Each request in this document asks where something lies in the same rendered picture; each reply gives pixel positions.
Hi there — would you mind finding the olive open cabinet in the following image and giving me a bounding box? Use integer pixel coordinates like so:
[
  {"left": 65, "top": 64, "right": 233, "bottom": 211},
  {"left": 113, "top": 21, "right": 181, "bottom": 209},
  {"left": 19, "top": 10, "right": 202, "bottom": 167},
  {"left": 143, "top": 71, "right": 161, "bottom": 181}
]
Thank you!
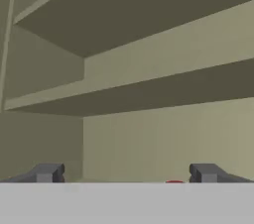
[{"left": 0, "top": 0, "right": 254, "bottom": 183}]

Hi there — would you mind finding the olive cabinet shelf board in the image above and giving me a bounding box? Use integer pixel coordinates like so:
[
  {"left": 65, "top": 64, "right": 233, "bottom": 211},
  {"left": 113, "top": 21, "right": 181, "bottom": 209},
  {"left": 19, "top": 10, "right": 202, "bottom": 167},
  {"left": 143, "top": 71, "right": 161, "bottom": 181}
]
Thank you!
[
  {"left": 3, "top": 56, "right": 254, "bottom": 118},
  {"left": 12, "top": 0, "right": 254, "bottom": 59}
]

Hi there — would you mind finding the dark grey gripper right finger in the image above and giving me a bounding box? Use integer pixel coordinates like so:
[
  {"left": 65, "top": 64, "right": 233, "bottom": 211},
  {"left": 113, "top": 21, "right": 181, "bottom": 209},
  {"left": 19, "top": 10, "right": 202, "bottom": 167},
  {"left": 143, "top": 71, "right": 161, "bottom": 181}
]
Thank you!
[{"left": 189, "top": 163, "right": 254, "bottom": 183}]

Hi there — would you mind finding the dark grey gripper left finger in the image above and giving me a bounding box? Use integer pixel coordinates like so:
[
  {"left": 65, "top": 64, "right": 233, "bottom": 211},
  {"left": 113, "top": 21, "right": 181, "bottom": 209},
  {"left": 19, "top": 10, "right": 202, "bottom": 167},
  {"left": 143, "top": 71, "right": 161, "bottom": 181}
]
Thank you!
[{"left": 0, "top": 163, "right": 65, "bottom": 183}]

